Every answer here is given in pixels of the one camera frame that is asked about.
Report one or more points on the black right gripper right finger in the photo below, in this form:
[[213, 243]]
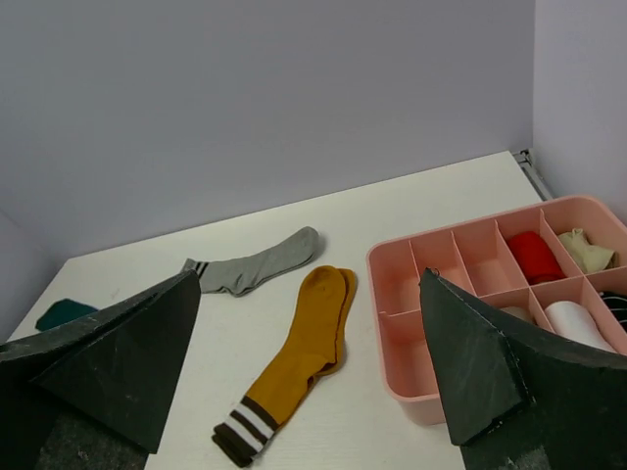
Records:
[[516, 396]]

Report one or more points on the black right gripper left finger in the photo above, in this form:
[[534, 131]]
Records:
[[95, 393]]

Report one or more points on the dark green reindeer sock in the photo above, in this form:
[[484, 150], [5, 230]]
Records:
[[62, 312]]

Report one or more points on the white rolled sock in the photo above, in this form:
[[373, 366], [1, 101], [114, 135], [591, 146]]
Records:
[[574, 322]]

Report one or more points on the red rolled sock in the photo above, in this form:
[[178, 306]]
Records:
[[535, 258]]

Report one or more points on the pink divided organizer tray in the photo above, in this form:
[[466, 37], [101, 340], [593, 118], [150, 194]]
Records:
[[474, 255]]

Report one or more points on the black white striped sock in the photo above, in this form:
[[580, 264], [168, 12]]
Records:
[[617, 305]]

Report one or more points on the beige rolled sock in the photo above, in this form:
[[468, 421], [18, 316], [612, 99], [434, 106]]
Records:
[[589, 257]]

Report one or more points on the grey striped sock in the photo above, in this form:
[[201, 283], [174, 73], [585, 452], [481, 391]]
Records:
[[240, 276]]

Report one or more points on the mustard yellow striped sock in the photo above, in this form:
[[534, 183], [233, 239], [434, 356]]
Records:
[[314, 347]]

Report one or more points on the aluminium table frame rail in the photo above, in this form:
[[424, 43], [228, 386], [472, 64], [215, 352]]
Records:
[[526, 163]]

